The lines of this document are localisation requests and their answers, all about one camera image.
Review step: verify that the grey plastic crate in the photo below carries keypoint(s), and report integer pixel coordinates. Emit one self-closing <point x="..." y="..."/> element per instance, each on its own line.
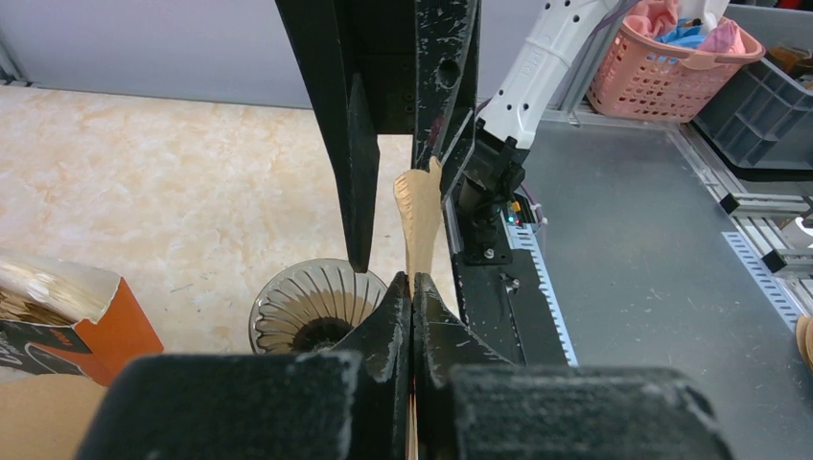
<point x="761" y="120"/>

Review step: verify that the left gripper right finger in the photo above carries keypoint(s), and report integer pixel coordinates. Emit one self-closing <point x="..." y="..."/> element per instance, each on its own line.
<point x="473" y="403"/>

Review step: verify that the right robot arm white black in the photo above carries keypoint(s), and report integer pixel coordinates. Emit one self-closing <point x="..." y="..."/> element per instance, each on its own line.
<point x="540" y="70"/>

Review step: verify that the orange coffee filter box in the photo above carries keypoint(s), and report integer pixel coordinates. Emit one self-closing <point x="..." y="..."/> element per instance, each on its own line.
<point x="60" y="317"/>

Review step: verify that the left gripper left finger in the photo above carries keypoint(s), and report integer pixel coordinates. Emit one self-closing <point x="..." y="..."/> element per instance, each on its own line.
<point x="348" y="402"/>

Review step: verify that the pink laundry basket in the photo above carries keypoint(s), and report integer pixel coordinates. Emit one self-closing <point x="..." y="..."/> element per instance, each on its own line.
<point x="660" y="67"/>

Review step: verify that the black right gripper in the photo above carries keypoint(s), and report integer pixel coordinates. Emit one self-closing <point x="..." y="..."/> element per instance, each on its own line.
<point x="319" y="36"/>

